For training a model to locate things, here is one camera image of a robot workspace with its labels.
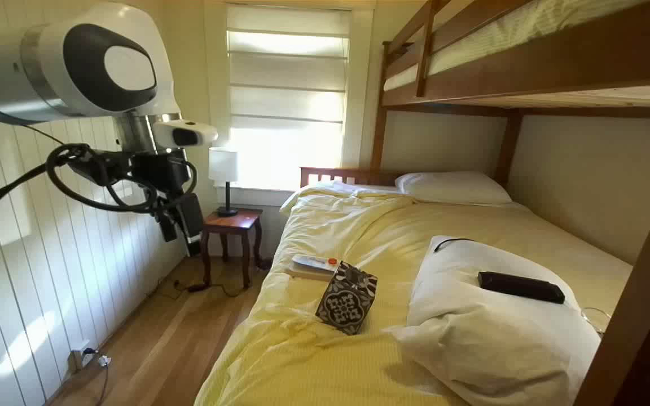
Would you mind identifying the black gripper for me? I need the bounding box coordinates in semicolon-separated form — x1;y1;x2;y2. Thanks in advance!
131;147;209;258

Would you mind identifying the small wooden nightstand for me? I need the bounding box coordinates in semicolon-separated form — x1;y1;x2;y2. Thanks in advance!
201;208;267;294

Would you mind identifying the table lamp with white shade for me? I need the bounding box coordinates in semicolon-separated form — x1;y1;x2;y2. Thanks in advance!
209;147;242;219

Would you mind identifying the thin book with orange dot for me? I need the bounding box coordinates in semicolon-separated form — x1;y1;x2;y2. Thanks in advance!
289;253;341;278

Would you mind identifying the white floor power strip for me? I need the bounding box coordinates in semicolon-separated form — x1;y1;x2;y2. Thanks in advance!
66;344;114;372

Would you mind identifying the white window blind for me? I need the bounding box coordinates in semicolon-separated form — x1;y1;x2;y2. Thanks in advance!
224;4;353;189

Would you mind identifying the pale yellow blanket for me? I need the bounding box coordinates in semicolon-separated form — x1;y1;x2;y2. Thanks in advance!
194;183;634;406

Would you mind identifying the flat white pillow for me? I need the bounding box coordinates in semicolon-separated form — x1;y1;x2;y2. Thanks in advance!
392;169;514;206

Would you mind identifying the large crumpled white pillow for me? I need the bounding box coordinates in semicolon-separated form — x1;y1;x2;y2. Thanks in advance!
387;234;602;406

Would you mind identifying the black remote control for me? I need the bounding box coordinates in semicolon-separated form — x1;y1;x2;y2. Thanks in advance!
476;268;569;306

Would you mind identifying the bunk mattress with pale sheet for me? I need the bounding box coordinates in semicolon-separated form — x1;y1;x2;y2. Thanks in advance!
403;0;650;95

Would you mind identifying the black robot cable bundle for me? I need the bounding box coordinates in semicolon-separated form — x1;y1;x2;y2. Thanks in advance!
0;88;201;230

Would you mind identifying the wooden bunk bed frame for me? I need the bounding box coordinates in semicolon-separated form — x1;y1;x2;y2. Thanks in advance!
299;0;650;406

